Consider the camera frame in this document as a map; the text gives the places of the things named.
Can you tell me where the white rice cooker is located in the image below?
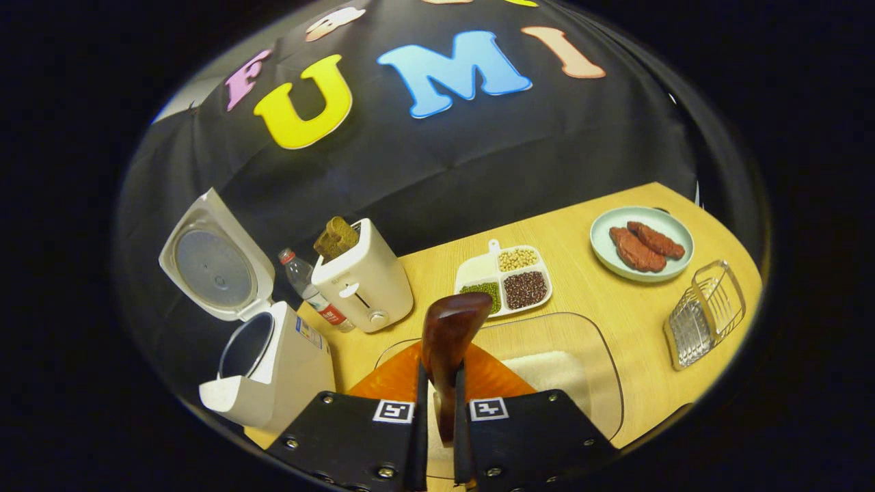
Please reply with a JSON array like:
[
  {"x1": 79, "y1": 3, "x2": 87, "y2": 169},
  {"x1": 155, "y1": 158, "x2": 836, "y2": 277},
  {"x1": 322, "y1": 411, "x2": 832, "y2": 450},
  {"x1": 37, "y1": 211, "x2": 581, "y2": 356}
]
[{"x1": 159, "y1": 188, "x2": 337, "y2": 435}]

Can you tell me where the pale green plate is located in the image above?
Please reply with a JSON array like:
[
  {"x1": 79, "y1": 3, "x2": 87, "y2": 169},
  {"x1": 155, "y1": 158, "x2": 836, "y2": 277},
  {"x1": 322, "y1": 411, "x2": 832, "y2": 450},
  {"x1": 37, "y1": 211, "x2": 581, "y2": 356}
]
[{"x1": 590, "y1": 206, "x2": 695, "y2": 284}]

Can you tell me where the clear wire chopstick holder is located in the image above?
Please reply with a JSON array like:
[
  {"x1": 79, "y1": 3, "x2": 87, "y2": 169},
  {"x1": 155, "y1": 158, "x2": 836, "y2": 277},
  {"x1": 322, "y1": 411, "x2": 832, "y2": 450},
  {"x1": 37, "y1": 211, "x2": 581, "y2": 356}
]
[{"x1": 662, "y1": 260, "x2": 748, "y2": 372}]

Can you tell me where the red meat slice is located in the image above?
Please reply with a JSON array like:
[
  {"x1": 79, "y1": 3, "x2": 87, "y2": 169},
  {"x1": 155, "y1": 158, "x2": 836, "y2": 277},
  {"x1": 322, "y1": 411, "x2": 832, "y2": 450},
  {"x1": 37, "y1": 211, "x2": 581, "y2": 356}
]
[
  {"x1": 627, "y1": 221, "x2": 686, "y2": 260},
  {"x1": 609, "y1": 226, "x2": 668, "y2": 273}
]

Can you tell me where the white divided dish of beans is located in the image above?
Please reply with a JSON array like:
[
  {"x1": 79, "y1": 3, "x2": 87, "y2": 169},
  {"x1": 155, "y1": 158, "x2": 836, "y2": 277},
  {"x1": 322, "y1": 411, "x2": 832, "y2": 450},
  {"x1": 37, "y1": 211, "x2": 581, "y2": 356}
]
[{"x1": 455, "y1": 239, "x2": 554, "y2": 319}]

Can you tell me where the clear box of white rice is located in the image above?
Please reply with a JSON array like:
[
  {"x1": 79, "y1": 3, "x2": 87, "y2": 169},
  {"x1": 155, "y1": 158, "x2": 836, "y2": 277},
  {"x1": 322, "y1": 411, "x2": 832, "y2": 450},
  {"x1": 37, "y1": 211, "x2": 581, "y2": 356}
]
[{"x1": 375, "y1": 312, "x2": 625, "y2": 480}]

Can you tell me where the white toaster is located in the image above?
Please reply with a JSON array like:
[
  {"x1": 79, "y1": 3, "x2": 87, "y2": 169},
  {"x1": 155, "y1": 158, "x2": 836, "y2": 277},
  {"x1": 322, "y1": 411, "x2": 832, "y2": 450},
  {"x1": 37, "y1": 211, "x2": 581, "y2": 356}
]
[{"x1": 311, "y1": 219, "x2": 415, "y2": 334}]

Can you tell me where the brown wooden spoon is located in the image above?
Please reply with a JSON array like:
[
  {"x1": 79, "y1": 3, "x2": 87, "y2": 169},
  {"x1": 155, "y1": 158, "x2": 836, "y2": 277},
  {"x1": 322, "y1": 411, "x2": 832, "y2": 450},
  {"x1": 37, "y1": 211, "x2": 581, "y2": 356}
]
[{"x1": 420, "y1": 292, "x2": 494, "y2": 446}]

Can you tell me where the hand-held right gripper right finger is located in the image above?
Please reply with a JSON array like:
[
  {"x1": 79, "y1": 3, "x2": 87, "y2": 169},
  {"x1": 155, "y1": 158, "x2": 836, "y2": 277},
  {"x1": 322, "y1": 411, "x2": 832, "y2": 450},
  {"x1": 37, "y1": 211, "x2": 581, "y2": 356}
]
[{"x1": 453, "y1": 344, "x2": 620, "y2": 492}]

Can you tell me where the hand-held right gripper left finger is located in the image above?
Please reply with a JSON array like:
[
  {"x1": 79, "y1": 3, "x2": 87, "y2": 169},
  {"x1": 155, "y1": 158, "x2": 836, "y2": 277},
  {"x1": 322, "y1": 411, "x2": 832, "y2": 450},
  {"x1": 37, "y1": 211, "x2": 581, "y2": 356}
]
[{"x1": 265, "y1": 341, "x2": 429, "y2": 492}]

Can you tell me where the black backdrop cloth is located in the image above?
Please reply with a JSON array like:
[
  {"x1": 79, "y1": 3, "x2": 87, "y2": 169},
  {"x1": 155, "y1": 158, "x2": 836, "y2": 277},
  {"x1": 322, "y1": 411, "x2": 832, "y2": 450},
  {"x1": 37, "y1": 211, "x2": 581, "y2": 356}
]
[{"x1": 116, "y1": 0, "x2": 770, "y2": 411}]

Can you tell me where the plastic bottle with red label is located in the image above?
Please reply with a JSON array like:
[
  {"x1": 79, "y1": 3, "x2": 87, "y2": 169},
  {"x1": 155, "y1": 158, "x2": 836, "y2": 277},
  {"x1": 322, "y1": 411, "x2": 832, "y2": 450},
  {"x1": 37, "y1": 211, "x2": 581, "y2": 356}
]
[{"x1": 278, "y1": 247, "x2": 357, "y2": 334}]

